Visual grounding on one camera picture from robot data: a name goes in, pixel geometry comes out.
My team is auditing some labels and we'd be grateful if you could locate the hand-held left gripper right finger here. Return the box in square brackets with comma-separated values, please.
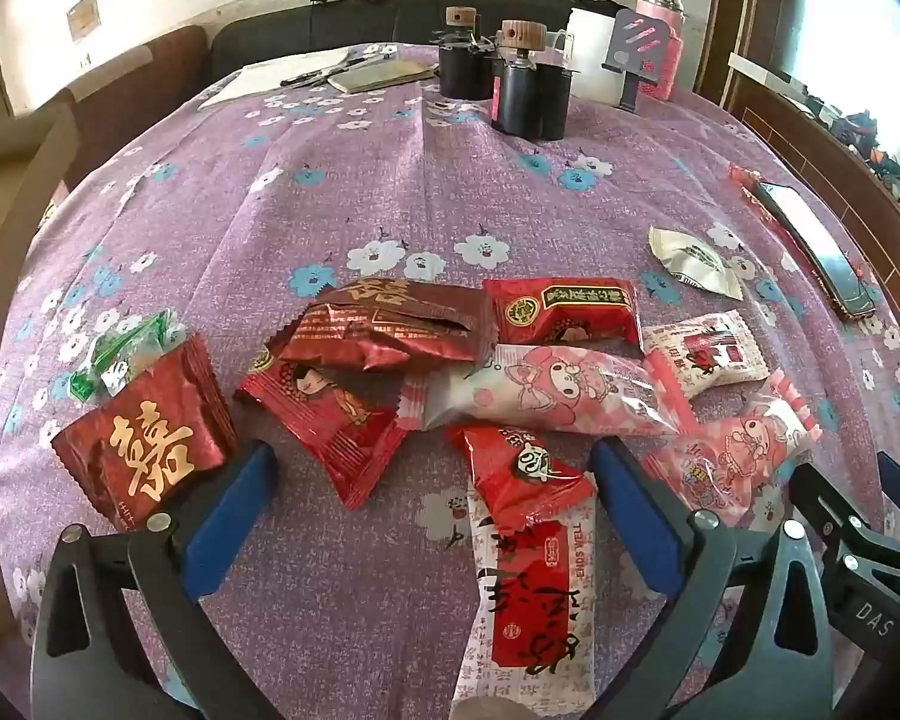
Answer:
[589, 436, 837, 720]

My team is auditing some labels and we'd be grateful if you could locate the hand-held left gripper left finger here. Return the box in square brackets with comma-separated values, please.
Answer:
[30, 439, 286, 720]

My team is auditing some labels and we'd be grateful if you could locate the red packet gold character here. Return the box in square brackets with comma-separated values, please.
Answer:
[51, 336, 239, 533]

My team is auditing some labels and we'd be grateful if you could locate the short pink cartoon packet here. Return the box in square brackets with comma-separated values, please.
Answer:
[645, 371, 822, 526]

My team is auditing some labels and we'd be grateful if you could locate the red packet with white logo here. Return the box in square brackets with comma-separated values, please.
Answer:
[446, 424, 597, 537]

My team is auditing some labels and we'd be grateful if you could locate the red packet with figure print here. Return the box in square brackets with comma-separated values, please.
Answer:
[236, 345, 413, 509]

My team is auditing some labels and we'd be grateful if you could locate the long white red packet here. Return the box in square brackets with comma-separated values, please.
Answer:
[450, 491, 599, 720]

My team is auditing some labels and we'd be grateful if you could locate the long pink cartoon packet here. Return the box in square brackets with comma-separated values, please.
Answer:
[397, 343, 698, 440]

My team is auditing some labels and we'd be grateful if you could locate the small white red packet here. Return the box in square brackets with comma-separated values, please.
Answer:
[640, 310, 772, 398]

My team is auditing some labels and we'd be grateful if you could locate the green candy packet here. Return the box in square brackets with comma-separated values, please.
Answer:
[67, 307, 185, 400]

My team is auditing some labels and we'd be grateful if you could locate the red packet with olive label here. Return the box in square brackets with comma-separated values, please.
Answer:
[482, 277, 644, 350]

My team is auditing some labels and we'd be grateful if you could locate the dark red packet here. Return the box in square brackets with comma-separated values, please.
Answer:
[279, 277, 500, 372]

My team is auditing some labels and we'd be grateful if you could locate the black smartphone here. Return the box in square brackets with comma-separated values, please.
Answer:
[750, 181, 882, 323]

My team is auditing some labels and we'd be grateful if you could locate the white cream packet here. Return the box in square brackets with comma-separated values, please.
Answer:
[647, 225, 743, 301]

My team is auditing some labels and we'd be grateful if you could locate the purple floral tablecloth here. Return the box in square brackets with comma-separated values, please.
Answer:
[0, 41, 900, 720]

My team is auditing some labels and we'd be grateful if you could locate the wooden slatted furniture panel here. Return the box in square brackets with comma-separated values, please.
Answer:
[724, 52, 900, 256]

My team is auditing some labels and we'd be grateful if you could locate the black canister wooden lid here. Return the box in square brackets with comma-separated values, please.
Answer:
[439, 6, 496, 100]
[490, 19, 571, 142]

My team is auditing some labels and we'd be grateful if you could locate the brown armchair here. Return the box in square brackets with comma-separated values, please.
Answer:
[52, 24, 211, 188]

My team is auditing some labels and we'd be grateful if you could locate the white paper sheet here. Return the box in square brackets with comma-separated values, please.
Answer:
[199, 47, 353, 110]

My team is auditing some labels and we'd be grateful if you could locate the pink thermos bottle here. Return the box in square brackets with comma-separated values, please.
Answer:
[634, 0, 687, 100]

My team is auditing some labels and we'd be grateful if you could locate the white plastic cup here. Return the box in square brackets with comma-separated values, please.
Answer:
[566, 7, 623, 100]

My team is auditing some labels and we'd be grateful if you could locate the grey notebook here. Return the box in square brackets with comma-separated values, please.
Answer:
[326, 56, 436, 95]

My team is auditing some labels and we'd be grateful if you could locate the dark phone stand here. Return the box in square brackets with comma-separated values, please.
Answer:
[601, 7, 672, 112]

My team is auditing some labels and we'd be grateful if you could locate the window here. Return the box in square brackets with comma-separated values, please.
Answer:
[787, 0, 900, 128]

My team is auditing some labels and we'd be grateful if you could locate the black sofa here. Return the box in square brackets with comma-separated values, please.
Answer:
[210, 0, 646, 80]

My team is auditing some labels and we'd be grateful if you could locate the wooden door frame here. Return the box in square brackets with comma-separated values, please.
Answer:
[694, 0, 796, 91]

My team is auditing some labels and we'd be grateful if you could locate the beige wall switch panel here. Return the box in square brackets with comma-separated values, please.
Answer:
[67, 0, 98, 42]

